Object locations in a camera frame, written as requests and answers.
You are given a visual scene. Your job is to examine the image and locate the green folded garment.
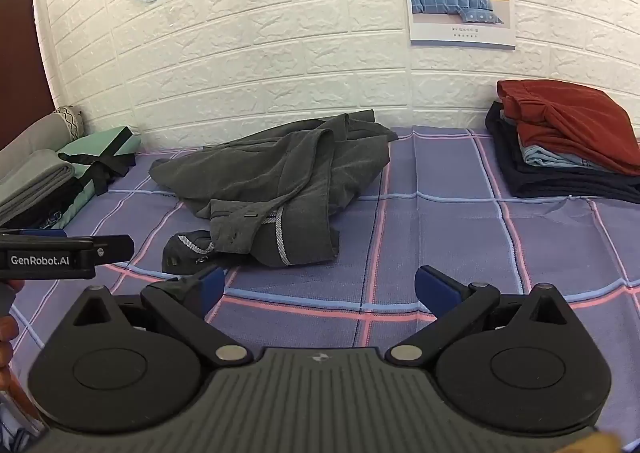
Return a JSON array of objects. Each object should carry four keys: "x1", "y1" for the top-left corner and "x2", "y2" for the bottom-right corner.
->
[{"x1": 47, "y1": 126, "x2": 142, "y2": 230}]

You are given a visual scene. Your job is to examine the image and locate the person's left hand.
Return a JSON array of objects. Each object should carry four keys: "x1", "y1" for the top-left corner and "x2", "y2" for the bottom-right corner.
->
[{"x1": 0, "y1": 279, "x2": 24, "y2": 391}]

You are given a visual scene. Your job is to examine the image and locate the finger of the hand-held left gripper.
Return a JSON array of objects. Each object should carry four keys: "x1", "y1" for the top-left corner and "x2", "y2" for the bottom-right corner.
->
[{"x1": 93, "y1": 234, "x2": 135, "y2": 265}]

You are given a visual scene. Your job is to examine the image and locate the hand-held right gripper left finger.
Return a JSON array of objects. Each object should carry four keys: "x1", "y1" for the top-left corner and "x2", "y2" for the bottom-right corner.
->
[{"x1": 72, "y1": 265, "x2": 254, "y2": 368}]

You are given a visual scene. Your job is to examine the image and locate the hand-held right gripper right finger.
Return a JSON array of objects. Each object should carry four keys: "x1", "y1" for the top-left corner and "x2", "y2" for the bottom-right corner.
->
[{"x1": 386, "y1": 265, "x2": 571, "y2": 367}]

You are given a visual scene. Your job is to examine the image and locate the dark grey pants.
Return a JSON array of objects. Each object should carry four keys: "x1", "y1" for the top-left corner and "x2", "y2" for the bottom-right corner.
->
[{"x1": 148, "y1": 110, "x2": 399, "y2": 277}]

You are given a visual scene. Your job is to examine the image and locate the brown headboard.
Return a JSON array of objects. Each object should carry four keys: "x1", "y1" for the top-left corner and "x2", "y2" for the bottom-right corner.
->
[{"x1": 0, "y1": 0, "x2": 57, "y2": 151}]

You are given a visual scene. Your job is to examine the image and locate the navy folded garment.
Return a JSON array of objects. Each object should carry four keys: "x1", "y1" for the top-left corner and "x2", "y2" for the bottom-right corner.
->
[{"x1": 485, "y1": 101, "x2": 640, "y2": 204}]

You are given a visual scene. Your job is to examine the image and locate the purple plaid bed sheet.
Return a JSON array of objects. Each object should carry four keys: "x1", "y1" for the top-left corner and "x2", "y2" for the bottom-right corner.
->
[{"x1": 10, "y1": 125, "x2": 640, "y2": 384}]

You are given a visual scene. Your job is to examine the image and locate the red folded garment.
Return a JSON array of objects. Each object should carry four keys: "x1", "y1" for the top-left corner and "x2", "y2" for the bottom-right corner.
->
[{"x1": 496, "y1": 79, "x2": 640, "y2": 177}]

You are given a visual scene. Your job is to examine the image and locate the patterned pillow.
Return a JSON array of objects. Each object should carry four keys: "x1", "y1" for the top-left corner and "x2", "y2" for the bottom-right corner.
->
[{"x1": 54, "y1": 105, "x2": 87, "y2": 142}]

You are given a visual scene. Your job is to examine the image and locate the light blue folded garment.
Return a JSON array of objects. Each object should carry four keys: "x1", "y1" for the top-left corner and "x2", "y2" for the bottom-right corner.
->
[{"x1": 519, "y1": 142, "x2": 613, "y2": 168}]

